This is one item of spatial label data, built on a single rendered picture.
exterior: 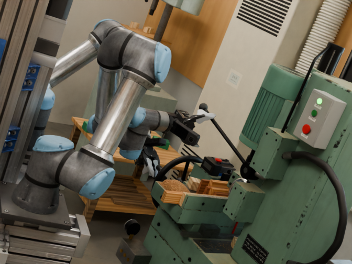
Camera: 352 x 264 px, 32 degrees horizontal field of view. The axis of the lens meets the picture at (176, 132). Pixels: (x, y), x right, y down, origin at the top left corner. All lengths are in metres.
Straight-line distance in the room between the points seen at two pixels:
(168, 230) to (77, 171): 0.59
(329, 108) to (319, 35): 1.82
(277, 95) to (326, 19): 1.56
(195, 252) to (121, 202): 1.67
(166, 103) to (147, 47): 2.70
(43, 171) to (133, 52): 0.46
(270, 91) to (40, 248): 0.95
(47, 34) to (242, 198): 0.84
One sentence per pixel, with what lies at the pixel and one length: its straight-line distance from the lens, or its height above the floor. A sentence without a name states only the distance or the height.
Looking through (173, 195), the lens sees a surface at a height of 0.93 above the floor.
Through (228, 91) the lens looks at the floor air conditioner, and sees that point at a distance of 3.95.
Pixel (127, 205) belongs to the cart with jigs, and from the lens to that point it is 3.84.
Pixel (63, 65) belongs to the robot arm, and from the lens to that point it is 2.52.
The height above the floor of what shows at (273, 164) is 1.20.
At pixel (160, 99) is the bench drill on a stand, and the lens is 4.55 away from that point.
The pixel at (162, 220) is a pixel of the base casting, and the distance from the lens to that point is 2.37.
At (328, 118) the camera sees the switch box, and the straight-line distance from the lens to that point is 1.90.
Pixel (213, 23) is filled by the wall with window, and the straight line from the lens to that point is 4.69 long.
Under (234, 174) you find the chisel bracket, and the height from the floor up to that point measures 1.02.
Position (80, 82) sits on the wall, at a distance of 5.38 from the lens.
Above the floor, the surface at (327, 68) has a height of 1.54.
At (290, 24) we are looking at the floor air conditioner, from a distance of 3.72.
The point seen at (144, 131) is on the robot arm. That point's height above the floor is 1.09.
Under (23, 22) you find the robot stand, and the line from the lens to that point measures 1.96.
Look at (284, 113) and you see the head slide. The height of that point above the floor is 1.34.
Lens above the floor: 1.70
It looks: 15 degrees down
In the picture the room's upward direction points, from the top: 22 degrees clockwise
